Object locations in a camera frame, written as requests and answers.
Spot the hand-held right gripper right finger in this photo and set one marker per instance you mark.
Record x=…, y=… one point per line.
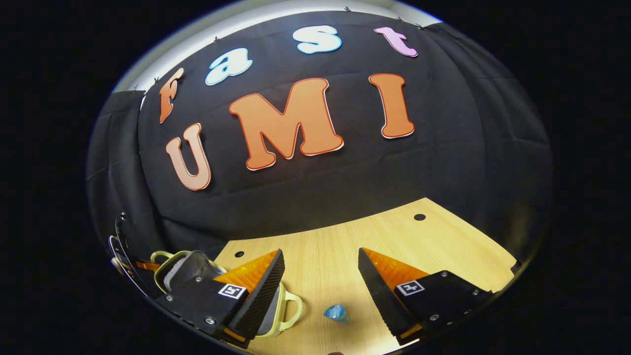
x=377, y=296

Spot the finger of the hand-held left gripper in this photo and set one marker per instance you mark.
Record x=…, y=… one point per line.
x=148, y=266

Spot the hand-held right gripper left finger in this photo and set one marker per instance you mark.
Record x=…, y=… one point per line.
x=263, y=296

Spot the cream suitcase with grey lining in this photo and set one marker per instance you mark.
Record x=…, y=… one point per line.
x=187, y=266

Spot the blue skin care bottle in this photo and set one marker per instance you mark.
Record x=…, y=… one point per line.
x=336, y=313

